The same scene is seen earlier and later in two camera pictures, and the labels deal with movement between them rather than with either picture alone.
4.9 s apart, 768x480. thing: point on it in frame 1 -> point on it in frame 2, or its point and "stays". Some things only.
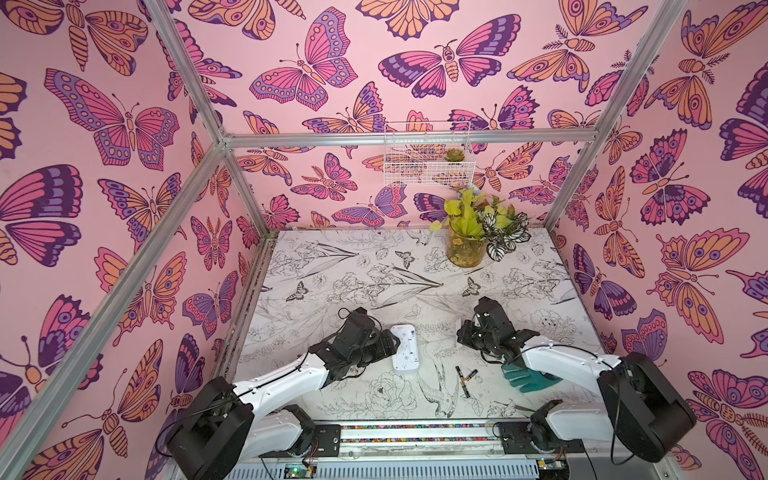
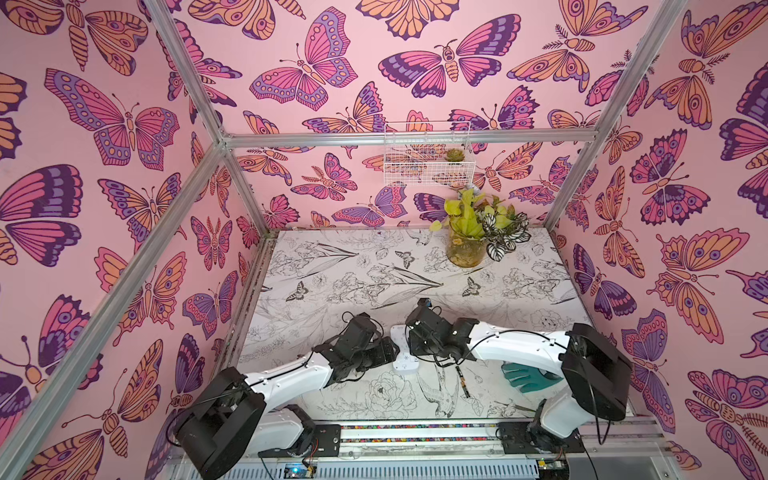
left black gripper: [380, 351] stays
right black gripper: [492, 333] -> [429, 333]
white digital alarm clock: [406, 357] stays
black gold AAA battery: [462, 380] stays
